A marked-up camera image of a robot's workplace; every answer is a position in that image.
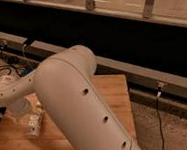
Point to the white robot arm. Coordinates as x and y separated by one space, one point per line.
63 85

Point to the grey metal floor rail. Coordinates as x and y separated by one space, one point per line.
144 81

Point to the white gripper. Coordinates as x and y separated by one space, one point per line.
23 106

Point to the white plastic bottle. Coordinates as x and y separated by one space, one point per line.
34 125

